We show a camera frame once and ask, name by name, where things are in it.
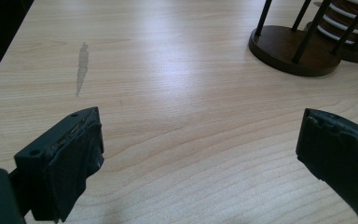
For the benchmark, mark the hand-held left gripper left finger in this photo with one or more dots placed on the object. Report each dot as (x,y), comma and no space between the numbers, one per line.
(65,161)

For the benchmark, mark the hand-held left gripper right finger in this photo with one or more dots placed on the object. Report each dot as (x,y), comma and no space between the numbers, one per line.
(338,149)

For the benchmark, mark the empty wooden-base cup holder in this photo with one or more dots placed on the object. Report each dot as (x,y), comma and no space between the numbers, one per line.
(276,46)

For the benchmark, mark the stack of brown paper cups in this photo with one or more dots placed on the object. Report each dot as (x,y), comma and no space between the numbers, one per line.
(343,17)

